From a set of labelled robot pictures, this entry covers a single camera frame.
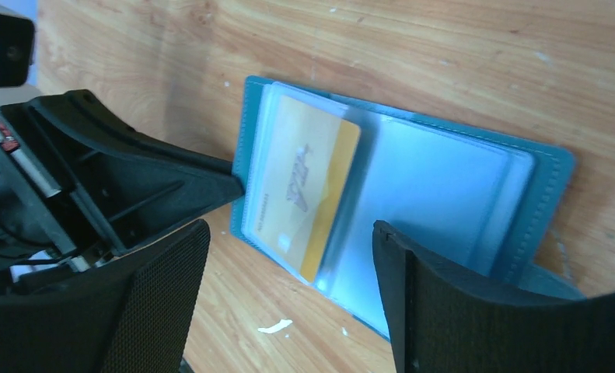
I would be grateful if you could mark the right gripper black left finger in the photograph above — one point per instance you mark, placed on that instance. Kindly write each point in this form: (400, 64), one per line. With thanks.
(130, 315)

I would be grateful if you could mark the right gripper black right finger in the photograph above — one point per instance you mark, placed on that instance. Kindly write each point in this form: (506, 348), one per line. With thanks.
(444, 317)

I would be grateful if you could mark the gold yellow credit card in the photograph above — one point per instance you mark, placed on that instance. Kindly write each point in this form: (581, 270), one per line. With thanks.
(300, 166)

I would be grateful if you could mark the blue leather card holder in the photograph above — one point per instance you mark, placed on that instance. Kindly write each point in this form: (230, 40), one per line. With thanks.
(480, 198)

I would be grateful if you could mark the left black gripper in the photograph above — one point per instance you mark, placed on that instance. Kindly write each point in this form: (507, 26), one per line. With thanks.
(75, 180)

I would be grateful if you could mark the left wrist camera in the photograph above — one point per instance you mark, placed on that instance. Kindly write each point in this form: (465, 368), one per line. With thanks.
(17, 39)

